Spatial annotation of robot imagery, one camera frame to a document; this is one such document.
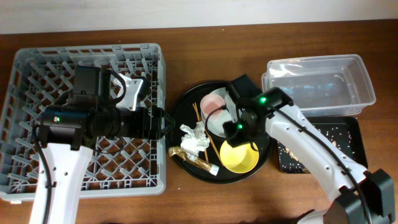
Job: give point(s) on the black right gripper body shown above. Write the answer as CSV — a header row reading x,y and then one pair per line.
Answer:
x,y
232,134

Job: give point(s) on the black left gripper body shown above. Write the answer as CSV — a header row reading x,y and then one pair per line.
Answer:
x,y
156,123

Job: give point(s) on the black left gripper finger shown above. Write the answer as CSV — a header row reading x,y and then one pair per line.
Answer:
x,y
169,122
166,129

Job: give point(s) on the grey round plate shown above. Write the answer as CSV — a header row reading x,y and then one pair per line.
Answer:
x,y
229,114

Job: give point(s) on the white tissue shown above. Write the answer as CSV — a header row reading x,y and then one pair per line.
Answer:
x,y
194,140

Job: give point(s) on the gold snack wrapper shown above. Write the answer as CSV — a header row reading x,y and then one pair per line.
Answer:
x,y
193,160

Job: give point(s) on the pink plastic cup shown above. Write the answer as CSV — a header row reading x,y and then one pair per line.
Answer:
x,y
210,106

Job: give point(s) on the yellow plastic bowl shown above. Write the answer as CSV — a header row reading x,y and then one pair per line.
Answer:
x,y
240,159

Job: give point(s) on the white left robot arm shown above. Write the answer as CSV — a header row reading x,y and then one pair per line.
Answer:
x,y
65,138

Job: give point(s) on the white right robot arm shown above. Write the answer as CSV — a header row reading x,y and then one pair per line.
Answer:
x,y
356,194

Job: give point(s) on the clear plastic waste bin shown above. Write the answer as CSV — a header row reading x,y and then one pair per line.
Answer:
x,y
331,85

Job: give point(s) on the black rectangular food-waste tray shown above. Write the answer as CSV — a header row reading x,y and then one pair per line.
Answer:
x,y
342,131

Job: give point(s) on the grey dishwasher rack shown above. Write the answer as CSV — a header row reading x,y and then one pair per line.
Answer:
x,y
119,167

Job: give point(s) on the round black tray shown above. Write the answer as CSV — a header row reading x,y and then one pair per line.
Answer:
x,y
183,113

